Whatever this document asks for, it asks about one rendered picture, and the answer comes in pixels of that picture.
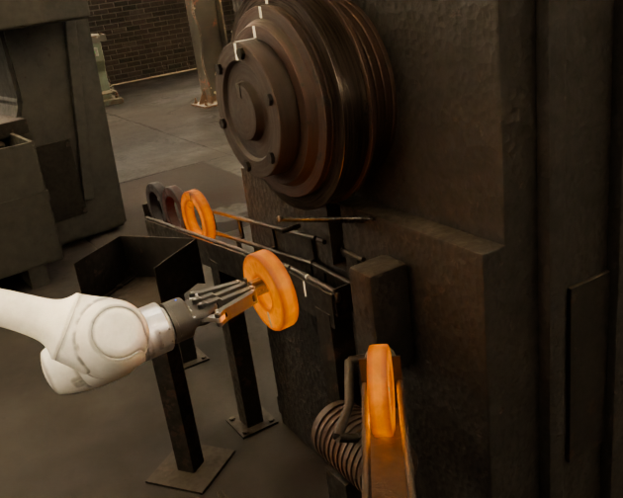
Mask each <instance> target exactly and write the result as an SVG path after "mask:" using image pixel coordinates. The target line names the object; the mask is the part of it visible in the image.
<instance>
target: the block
mask: <svg viewBox="0 0 623 498"><path fill-rule="evenodd" d="M349 277H350V286H351V294H352V302H353V311H354V320H355V328H356V337H357V346H358V355H361V354H366V352H367V351H368V348H369V346H370V345H375V344H388V345H389V347H390V348H392V349H393V350H394V352H395V354H396V356H397V355H400V363H401V368H402V369H403V368H405V367H407V366H409V365H411V364H412V363H413V362H414V351H413V340H412V328H411V316H410V304H409V291H408V279H407V267H406V264H405V263H404V262H402V261H400V260H398V259H395V258H393V257H391V256H388V255H381V256H379V257H376V258H373V259H370V260H368V261H365V262H362V263H360V264H357V265H354V266H352V267H351V268H350V269H349Z"/></svg>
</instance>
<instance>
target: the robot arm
mask: <svg viewBox="0 0 623 498"><path fill-rule="evenodd" d="M242 279H243V282H241V281H240V280H236V281H232V282H229V283H225V284H222V285H218V286H215V287H211V288H208V289H204V290H195V291H190V292H189V297H190V298H189V299H187V300H185V301H184V300H183V299H182V298H180V297H175V298H173V299H170V300H168V301H165V302H163V303H160V304H159V305H158V304H157V303H155V302H153V303H150V304H148V305H145V306H143V307H140V308H136V307H135V306H134V305H132V304H131V303H129V302H127V301H124V300H121V299H115V298H111V297H103V296H95V295H88V294H82V293H76V294H74V295H72V296H70V297H67V298H63V299H50V298H44V297H39V296H35V295H31V294H26V293H22V292H17V291H13V290H4V289H0V327H2V328H6V329H9V330H13V331H16V332H19V333H22V334H25V335H27V336H29V337H32V338H34V339H36V340H38V341H40V342H41V343H42V344H43V345H44V346H45V348H44V349H43V350H42V352H41V362H42V368H43V372H44V376H45V378H46V380H47V382H48V383H49V385H50V386H51V388H52V389H53V390H54V391H55V392H56V393H57V394H72V393H78V392H84V391H88V390H91V389H93V388H96V387H100V386H103V385H106V384H108V383H110V382H113V381H115V380H117V379H119V378H121V377H123V376H125V375H127V374H129V373H131V372H132V371H133V370H134V369H135V368H136V367H137V366H139V365H140V364H142V363H144V362H146V361H150V360H152V359H153V358H156V357H158V356H160V355H162V354H165V353H167V352H169V351H172V350H173V349H174V347H175V344H178V343H180V342H182V341H185V340H187V339H189V338H192V337H193V336H194V335H195V331H196V328H197V327H200V326H204V325H207V324H209V323H210V322H216V323H217V326H218V327H222V326H224V325H225V324H226V323H227V322H228V321H229V320H230V319H232V318H233V317H234V316H236V315H238V314H239V313H241V312H243V311H244V310H246V309H248V308H249V307H251V306H253V305H255V304H256V303H258V299H257V296H259V295H261V294H264V293H266V292H269V290H268V288H267V286H266V284H265V283H264V282H263V280H262V279H261V278H259V277H258V278H255V279H253V280H250V281H247V278H242Z"/></svg>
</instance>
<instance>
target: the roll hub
mask: <svg viewBox="0 0 623 498"><path fill-rule="evenodd" d="M234 43H236V48H239V47H242V48H243V50H244V53H245V56H244V59H239V60H236V58H235V52H234V46H233V44H234ZM218 63H219V64H220V65H221V66H222V75H217V74H216V95H217V103H218V109H219V114H220V118H224V119H225V121H226V128H224V129H223V130H224V133H225V136H226V138H227V141H228V143H229V145H230V147H231V149H232V151H233V153H234V155H235V156H236V158H237V160H238V161H239V162H240V164H241V165H242V166H243V161H245V160H247V161H249V163H250V165H251V170H250V171H249V173H251V174H252V175H254V176H256V177H258V178H265V177H269V176H272V175H276V174H279V173H283V172H286V171H287V170H289V169H290V168H291V167H292V165H293V164H294V162H295V160H296V158H297V155H298V151H299V147H300V139H301V122H300V113H299V107H298V102H297V97H296V94H295V90H294V87H293V84H292V81H291V79H290V76H289V74H288V72H287V69H286V67H285V66H284V64H283V62H282V60H281V59H280V57H279V56H278V54H277V53H276V52H275V51H274V49H273V48H272V47H271V46H270V45H268V44H267V43H266V42H264V41H262V40H259V39H252V40H247V41H234V42H230V43H229V44H227V45H226V46H225V47H224V48H223V50H222V52H221V54H220V57H219V60H218ZM267 93H268V94H271V96H272V98H273V105H272V106H266V104H265V102H264V94H267ZM267 152H273V154H274V156H275V163H274V164H270V163H268V161H267V158H266V155H267Z"/></svg>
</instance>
